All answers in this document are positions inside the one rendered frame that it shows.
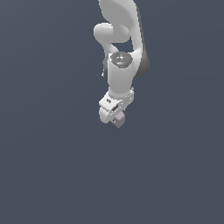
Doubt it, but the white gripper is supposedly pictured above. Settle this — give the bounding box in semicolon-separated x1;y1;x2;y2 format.
98;88;136;129

